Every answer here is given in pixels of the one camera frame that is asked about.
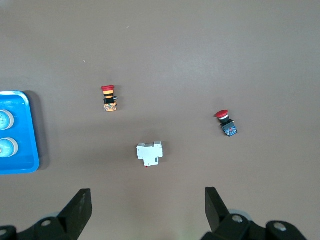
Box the brown table cover sheet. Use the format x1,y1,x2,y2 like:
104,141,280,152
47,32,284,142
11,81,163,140
0,0,320,240

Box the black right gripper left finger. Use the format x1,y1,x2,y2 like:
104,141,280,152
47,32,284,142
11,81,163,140
0,188,93,240

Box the blue call bell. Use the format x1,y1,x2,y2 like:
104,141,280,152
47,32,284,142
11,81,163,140
0,137,19,159
0,109,15,131

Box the white circuit breaker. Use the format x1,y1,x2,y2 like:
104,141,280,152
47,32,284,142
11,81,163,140
136,140,164,168

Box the blue plastic tray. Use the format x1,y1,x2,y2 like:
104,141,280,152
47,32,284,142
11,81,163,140
0,90,40,175

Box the red push button blue base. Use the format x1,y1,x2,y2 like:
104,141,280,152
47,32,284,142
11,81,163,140
214,109,239,138

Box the red emergency stop orange base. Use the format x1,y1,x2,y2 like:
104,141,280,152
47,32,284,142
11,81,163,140
100,84,119,113

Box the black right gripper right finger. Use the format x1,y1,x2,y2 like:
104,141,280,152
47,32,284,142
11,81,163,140
201,186,308,240

